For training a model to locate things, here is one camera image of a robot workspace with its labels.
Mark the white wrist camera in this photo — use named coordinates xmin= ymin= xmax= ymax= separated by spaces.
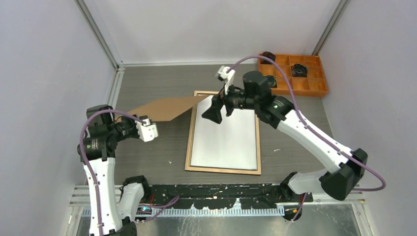
xmin=215 ymin=65 xmax=236 ymax=95
xmin=135 ymin=118 xmax=159 ymax=142

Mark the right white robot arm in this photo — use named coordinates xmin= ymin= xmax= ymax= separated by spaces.
xmin=202 ymin=66 xmax=367 ymax=202

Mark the black tape roll back left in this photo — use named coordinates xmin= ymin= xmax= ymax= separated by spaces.
xmin=259 ymin=51 xmax=276 ymax=64

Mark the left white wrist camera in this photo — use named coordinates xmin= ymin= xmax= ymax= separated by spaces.
xmin=135 ymin=118 xmax=159 ymax=142

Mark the brown backing board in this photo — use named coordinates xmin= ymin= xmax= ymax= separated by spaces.
xmin=127 ymin=95 xmax=208 ymax=122

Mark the black green tape roll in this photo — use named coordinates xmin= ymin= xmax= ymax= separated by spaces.
xmin=265 ymin=75 xmax=277 ymax=89

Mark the wooden picture frame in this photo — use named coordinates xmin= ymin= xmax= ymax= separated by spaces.
xmin=184 ymin=90 xmax=262 ymax=175

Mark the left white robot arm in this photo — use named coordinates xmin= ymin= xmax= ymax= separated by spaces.
xmin=77 ymin=105 xmax=158 ymax=236

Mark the aluminium front rail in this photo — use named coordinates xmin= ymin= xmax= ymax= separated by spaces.
xmin=69 ymin=182 xmax=366 ymax=218

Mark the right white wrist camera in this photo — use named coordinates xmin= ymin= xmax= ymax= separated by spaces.
xmin=215 ymin=65 xmax=236 ymax=95

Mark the orange compartment tray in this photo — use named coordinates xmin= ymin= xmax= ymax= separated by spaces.
xmin=257 ymin=52 xmax=328 ymax=97

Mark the black tape roll middle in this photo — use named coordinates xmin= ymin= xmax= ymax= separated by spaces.
xmin=291 ymin=63 xmax=308 ymax=78

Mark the landscape photo print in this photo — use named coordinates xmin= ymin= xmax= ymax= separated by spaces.
xmin=190 ymin=95 xmax=258 ymax=170

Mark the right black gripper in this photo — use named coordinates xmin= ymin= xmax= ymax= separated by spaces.
xmin=202 ymin=79 xmax=258 ymax=124

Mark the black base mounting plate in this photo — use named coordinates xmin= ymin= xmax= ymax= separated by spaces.
xmin=140 ymin=183 xmax=301 ymax=209

